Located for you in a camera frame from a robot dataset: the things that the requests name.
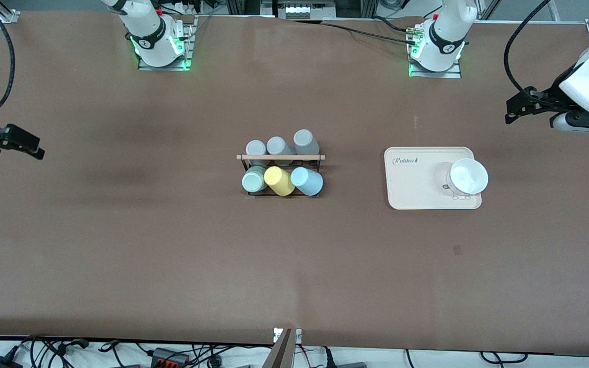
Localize black looped floor cable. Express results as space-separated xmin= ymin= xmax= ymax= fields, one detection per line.
xmin=479 ymin=352 xmax=528 ymax=364

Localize beige rabbit print tray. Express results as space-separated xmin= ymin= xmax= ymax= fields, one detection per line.
xmin=384 ymin=147 xmax=482 ymax=210

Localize yellow cup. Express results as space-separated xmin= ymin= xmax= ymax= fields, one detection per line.
xmin=264 ymin=166 xmax=295 ymax=197

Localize light blue cup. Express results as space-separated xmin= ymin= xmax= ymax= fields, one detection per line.
xmin=290 ymin=167 xmax=324 ymax=196

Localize black wire cup rack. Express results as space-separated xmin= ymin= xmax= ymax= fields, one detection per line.
xmin=236 ymin=153 xmax=326 ymax=199

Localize black box red switches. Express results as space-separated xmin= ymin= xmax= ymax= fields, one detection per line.
xmin=150 ymin=348 xmax=191 ymax=366

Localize white bowl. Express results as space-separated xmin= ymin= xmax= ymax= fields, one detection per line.
xmin=446 ymin=158 xmax=489 ymax=196

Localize short black table cable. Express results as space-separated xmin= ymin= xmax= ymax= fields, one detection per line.
xmin=371 ymin=15 xmax=420 ymax=34

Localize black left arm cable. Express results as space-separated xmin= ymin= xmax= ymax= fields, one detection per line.
xmin=504 ymin=0 xmax=551 ymax=100

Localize white tag plate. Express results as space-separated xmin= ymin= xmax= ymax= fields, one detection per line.
xmin=274 ymin=328 xmax=303 ymax=343

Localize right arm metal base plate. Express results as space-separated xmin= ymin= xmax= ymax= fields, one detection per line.
xmin=138 ymin=15 xmax=194 ymax=71

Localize pale green cup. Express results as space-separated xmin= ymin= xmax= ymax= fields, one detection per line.
xmin=242 ymin=166 xmax=268 ymax=193

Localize tan pointed bar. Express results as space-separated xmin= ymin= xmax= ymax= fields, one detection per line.
xmin=263 ymin=330 xmax=295 ymax=368

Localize long black table cable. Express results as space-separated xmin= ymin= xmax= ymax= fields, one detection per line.
xmin=294 ymin=19 xmax=418 ymax=45

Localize small grey cup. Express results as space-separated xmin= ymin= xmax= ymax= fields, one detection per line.
xmin=246 ymin=140 xmax=269 ymax=167

